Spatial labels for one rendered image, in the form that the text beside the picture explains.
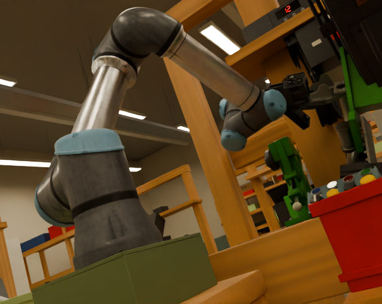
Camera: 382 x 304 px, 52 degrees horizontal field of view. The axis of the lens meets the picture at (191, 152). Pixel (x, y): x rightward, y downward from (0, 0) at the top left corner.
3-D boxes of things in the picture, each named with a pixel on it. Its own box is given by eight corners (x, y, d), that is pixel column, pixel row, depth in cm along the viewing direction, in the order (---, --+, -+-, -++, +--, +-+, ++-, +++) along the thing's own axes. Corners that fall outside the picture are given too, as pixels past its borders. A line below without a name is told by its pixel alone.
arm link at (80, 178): (85, 197, 60) (63, 119, 63) (58, 221, 70) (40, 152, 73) (150, 185, 68) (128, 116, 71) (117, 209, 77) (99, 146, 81)
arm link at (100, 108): (41, 196, 68) (118, 7, 99) (20, 220, 79) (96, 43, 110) (103, 221, 73) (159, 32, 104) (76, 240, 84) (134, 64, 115)
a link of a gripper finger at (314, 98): (340, 84, 102) (305, 89, 107) (344, 102, 105) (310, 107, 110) (341, 77, 104) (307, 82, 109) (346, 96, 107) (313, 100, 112)
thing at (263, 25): (283, 23, 139) (276, 6, 140) (247, 45, 145) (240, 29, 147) (289, 29, 145) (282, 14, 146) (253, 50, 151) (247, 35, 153)
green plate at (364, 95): (388, 121, 93) (373, 37, 95) (351, 127, 97) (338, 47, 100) (391, 127, 103) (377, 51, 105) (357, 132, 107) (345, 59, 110)
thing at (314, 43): (361, 41, 122) (341, 2, 126) (310, 68, 129) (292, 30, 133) (366, 52, 133) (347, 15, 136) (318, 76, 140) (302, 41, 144)
